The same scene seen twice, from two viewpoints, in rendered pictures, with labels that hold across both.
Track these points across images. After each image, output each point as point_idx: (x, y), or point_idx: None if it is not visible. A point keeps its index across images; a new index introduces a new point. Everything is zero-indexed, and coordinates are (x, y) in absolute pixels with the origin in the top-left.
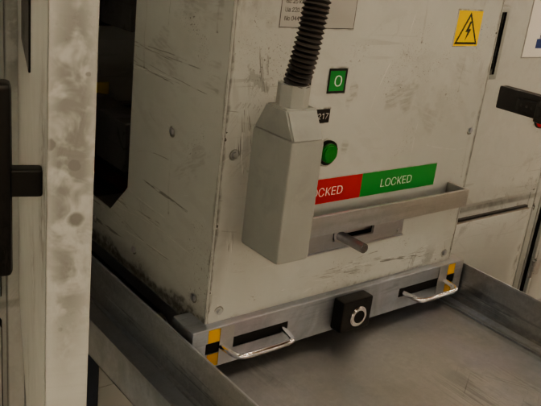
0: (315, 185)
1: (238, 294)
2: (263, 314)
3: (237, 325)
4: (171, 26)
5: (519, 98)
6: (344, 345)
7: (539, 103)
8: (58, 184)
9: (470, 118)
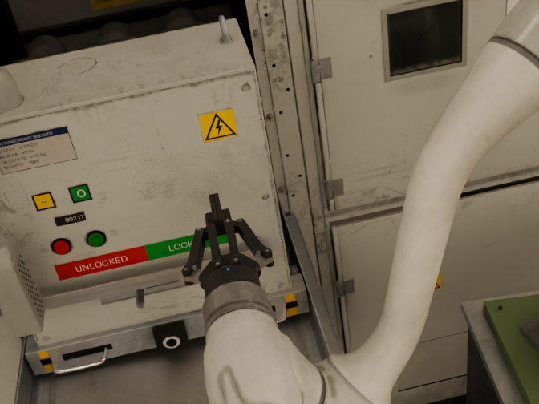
0: (21, 293)
1: (58, 329)
2: (83, 341)
3: (62, 348)
4: None
5: (206, 214)
6: (171, 358)
7: (195, 231)
8: None
9: (261, 187)
